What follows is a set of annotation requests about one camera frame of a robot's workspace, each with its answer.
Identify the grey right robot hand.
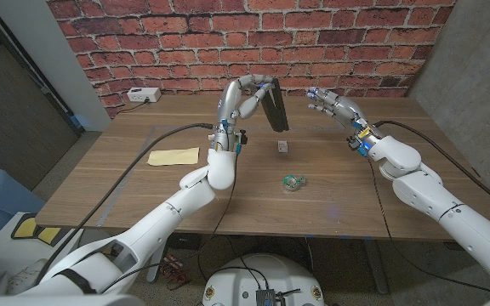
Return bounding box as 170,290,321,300
305,87,385,152

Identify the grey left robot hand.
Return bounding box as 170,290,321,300
209,74,278,152

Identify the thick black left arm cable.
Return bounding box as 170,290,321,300
34,122,215,286

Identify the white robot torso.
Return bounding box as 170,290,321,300
202,253,326,306

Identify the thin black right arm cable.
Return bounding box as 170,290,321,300
366,157,490,296

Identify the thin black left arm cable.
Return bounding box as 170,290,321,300
99,151,240,295

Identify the orange cable bundle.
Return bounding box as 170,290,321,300
159,253,189,291

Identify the yellow paper label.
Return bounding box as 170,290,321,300
146,146,201,167

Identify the white sneaker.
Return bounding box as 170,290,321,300
6,258,48,296

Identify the dark brown door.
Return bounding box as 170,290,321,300
0,0,81,191

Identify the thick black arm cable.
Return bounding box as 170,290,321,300
373,120,490,218
34,122,215,286

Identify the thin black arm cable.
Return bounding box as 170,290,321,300
366,157,490,296
99,151,240,295

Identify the red brick print backdrop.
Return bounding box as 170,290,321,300
47,0,458,120

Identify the black power strip cord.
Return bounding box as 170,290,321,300
117,99,151,116

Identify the black module on torso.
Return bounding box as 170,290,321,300
255,288,303,306

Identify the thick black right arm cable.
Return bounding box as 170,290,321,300
373,120,490,218

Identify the white base with yellow pads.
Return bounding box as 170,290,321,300
0,211,85,295

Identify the white power strip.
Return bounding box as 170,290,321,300
126,87,162,104

